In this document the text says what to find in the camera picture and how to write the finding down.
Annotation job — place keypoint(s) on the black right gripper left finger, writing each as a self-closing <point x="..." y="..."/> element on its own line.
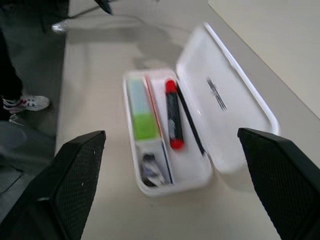
<point x="62" y="190"/>

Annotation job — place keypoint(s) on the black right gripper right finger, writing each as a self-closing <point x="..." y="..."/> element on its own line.
<point x="287" y="187"/>

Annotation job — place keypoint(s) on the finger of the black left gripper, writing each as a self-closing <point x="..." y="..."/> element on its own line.
<point x="106" y="6"/>

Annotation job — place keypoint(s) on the small silver black clip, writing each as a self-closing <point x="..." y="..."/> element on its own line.
<point x="150" y="172"/>

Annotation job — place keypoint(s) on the green eraser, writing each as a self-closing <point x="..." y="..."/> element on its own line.
<point x="145" y="125"/>

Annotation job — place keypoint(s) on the black marker with red ends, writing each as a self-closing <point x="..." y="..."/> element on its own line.
<point x="173" y="112"/>

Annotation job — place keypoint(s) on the white pen case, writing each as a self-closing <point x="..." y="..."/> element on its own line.
<point x="225" y="75"/>

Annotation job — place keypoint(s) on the silver metal rod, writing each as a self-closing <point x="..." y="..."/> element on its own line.
<point x="58" y="26"/>

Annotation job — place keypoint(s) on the white sneaker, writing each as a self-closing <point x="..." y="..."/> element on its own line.
<point x="35" y="102"/>

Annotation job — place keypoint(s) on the thin black pen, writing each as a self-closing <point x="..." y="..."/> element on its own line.
<point x="191" y="122"/>

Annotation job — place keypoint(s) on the black trouser leg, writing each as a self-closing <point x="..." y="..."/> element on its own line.
<point x="7" y="75"/>

